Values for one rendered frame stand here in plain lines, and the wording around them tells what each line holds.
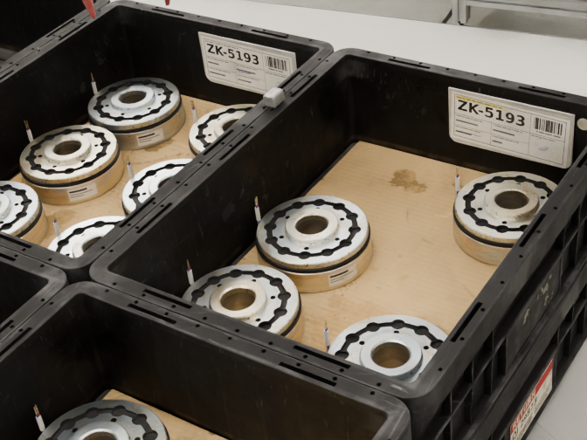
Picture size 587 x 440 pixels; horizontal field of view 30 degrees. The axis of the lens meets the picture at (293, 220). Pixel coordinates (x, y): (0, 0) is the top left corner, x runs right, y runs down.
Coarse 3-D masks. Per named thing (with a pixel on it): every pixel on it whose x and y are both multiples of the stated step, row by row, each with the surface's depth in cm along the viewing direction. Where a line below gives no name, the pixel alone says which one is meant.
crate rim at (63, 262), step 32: (128, 0) 124; (64, 32) 119; (256, 32) 115; (32, 64) 115; (192, 160) 96; (160, 192) 93; (128, 224) 90; (32, 256) 88; (64, 256) 87; (96, 256) 87
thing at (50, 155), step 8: (64, 136) 114; (72, 136) 114; (80, 136) 114; (48, 144) 113; (56, 144) 113; (64, 144) 114; (80, 144) 113; (88, 144) 112; (48, 152) 112; (80, 152) 111; (88, 152) 112; (48, 160) 111; (56, 160) 111; (64, 160) 111; (72, 160) 111
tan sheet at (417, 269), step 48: (336, 192) 108; (384, 192) 107; (432, 192) 106; (384, 240) 101; (432, 240) 100; (336, 288) 96; (384, 288) 95; (432, 288) 95; (480, 288) 94; (336, 336) 91
